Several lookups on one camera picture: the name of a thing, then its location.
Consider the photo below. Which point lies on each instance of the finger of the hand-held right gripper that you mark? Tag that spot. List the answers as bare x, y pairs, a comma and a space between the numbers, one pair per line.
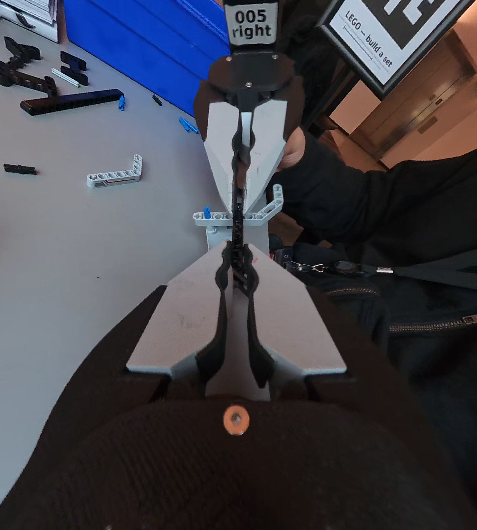
269, 145
222, 145

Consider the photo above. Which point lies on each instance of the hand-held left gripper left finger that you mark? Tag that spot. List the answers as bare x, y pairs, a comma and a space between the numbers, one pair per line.
176, 323

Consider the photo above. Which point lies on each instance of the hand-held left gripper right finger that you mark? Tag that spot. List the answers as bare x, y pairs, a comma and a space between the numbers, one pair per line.
292, 323

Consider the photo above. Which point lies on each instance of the grey lego assembly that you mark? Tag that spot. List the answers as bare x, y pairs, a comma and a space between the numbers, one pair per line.
217, 238

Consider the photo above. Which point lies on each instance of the person's right forearm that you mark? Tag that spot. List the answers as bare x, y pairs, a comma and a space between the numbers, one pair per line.
367, 194

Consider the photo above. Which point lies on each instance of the short black lego pin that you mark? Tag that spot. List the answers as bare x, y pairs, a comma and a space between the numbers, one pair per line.
157, 100

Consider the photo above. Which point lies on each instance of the grey angled lego beam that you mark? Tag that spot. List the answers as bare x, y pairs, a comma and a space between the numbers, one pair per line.
114, 179

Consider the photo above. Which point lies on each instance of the long black lego beam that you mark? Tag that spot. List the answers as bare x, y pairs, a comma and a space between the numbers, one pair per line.
73, 101

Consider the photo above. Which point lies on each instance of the white lego axle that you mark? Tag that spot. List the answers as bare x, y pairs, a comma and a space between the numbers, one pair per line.
65, 77

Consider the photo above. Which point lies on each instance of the long black lego pin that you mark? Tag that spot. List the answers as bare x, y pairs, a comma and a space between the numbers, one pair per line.
20, 168

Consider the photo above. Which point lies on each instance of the black angled lego beam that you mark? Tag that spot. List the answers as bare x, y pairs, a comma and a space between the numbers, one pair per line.
23, 78

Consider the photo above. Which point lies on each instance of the black forked lego piece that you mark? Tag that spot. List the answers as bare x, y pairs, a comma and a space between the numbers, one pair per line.
25, 49

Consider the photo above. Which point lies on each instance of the person's right hand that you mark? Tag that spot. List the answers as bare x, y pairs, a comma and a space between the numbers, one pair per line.
294, 153

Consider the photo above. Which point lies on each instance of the black badge reel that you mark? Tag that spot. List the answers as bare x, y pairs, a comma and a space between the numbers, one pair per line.
348, 268

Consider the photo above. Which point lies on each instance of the blue storage bin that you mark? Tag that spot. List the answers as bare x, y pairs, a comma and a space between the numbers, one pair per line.
151, 41

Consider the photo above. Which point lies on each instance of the black framed sign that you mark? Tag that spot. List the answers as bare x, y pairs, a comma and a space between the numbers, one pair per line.
371, 45

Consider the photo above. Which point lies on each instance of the metal elevator door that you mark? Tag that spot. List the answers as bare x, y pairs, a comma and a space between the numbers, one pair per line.
420, 107

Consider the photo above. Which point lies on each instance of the person's black jacket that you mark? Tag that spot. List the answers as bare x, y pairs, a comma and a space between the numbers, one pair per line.
449, 393

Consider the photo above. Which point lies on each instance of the printed cardboard box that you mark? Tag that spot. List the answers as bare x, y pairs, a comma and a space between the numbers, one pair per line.
23, 16

